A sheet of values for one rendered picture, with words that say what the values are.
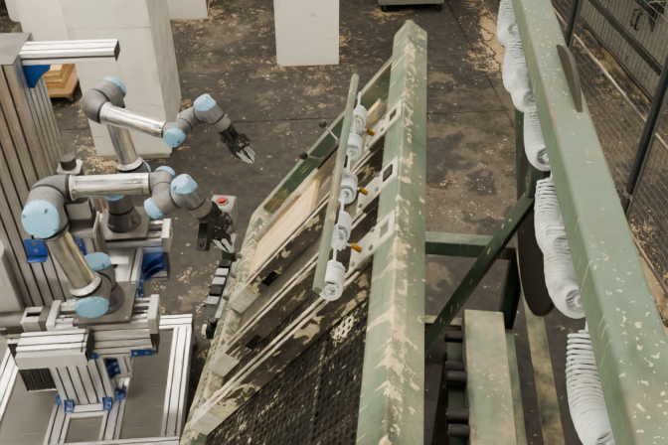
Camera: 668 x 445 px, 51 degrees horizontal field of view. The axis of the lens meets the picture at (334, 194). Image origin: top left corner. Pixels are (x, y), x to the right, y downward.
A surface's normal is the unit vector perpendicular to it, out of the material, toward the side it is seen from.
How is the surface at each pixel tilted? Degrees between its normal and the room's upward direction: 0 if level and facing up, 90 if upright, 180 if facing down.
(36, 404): 0
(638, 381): 0
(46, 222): 83
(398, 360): 36
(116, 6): 90
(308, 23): 90
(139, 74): 90
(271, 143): 0
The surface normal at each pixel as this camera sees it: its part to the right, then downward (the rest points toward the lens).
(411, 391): 0.58, -0.61
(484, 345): 0.00, -0.79
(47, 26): 0.08, 0.61
